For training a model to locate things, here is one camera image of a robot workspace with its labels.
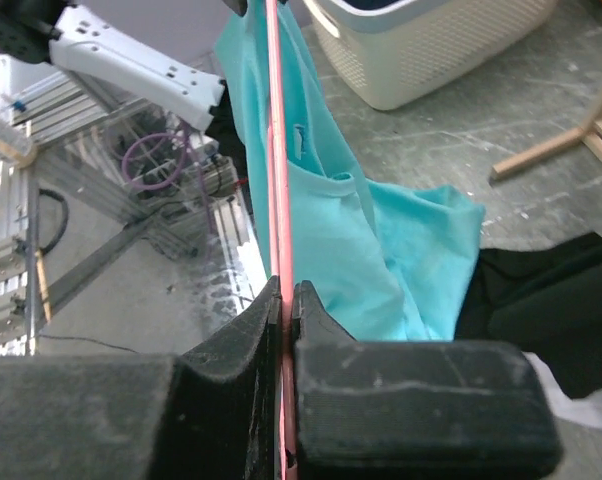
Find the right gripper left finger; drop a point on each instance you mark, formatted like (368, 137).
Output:
(206, 414)

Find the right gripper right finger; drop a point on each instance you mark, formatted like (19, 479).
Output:
(415, 410)

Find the teal t shirt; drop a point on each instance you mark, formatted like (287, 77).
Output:
(389, 263)

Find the pink wire hanger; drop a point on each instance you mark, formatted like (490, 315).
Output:
(282, 243)

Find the black t shirt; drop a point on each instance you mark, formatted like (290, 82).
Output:
(545, 302)

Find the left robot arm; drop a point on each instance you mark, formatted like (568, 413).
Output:
(71, 37)

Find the white t shirt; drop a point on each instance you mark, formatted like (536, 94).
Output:
(586, 412)

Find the cream plastic laundry basket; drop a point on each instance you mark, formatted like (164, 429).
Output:
(392, 55)

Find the wooden clothes rack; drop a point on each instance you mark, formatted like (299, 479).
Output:
(588, 133)

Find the aluminium rail base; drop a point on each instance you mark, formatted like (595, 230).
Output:
(126, 236)

